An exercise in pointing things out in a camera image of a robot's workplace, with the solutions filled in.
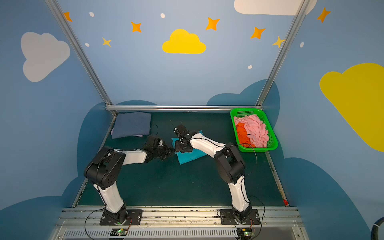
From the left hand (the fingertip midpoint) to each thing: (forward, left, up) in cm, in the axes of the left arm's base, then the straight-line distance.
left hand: (178, 150), depth 94 cm
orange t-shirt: (+13, -45, -2) cm, 47 cm away
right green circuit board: (-43, -34, -5) cm, 55 cm away
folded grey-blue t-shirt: (+23, +37, -2) cm, 44 cm away
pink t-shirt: (+17, -55, +1) cm, 57 cm away
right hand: (+1, -1, +1) cm, 2 cm away
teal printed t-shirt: (-4, -5, -2) cm, 7 cm away
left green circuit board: (-43, +26, -5) cm, 51 cm away
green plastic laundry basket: (+6, -62, +2) cm, 62 cm away
